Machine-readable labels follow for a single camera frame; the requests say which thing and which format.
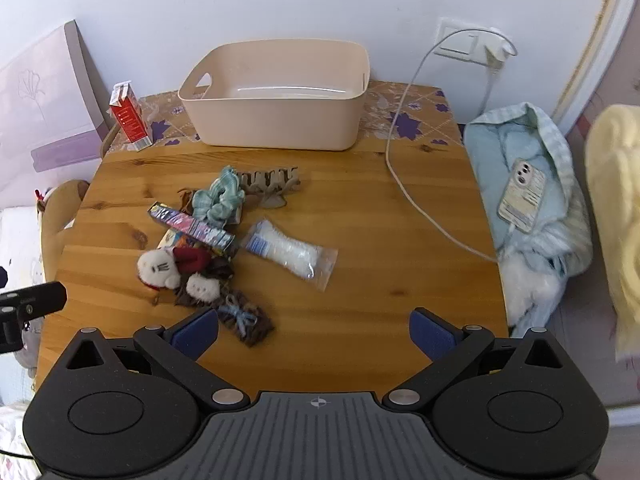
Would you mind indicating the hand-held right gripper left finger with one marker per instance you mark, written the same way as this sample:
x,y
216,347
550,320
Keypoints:
x,y
197,334

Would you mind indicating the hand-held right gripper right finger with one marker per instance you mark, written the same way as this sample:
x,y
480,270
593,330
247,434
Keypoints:
x,y
429,334

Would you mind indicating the white and red plush toy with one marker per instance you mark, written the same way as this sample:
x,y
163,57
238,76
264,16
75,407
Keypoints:
x,y
160,267

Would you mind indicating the cartoon bear tissue pack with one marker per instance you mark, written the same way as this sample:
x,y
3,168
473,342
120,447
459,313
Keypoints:
x,y
171,240

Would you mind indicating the colourful foil snack packet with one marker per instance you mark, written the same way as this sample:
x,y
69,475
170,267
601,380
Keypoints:
x,y
195,227

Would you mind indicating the beige plastic storage bin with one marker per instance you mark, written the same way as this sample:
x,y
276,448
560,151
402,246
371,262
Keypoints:
x,y
280,120

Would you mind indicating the brown plush toy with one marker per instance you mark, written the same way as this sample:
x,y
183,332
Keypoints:
x,y
52,220

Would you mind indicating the clear bag of cotton swabs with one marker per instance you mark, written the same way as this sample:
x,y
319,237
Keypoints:
x,y
290,252

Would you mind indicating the small brown hair clip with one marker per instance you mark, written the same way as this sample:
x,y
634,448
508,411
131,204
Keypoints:
x,y
187,200

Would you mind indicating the wooden desk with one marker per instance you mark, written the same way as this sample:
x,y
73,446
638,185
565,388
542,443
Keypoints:
x,y
375,210

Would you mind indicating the green checked scrunchie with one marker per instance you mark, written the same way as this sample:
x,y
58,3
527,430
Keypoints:
x,y
220,200

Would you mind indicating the grey bed sheet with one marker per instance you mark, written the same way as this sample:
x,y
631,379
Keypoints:
x,y
585,330

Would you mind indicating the smartphone in pale case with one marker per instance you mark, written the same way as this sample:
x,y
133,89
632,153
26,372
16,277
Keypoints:
x,y
522,195

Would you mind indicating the beige hair claw clip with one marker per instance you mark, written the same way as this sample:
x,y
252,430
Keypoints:
x,y
272,182

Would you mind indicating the purple canvas board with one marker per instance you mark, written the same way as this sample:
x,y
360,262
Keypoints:
x,y
50,110

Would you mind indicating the light blue plastic bag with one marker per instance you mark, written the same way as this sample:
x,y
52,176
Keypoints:
x,y
500,145

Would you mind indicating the red and white carton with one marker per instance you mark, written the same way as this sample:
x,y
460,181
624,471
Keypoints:
x,y
131,120

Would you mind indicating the purple floral tablecloth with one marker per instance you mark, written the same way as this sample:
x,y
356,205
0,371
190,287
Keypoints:
x,y
402,110

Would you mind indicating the pale yellow fleece blanket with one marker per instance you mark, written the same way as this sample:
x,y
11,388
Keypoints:
x,y
615,185

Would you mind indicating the white charger plug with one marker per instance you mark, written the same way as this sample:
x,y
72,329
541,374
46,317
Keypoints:
x,y
497,52

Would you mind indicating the white wall charger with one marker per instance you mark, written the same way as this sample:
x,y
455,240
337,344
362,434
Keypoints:
x,y
452,40

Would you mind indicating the white door frame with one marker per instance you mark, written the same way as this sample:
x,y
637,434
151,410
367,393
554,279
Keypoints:
x,y
595,45

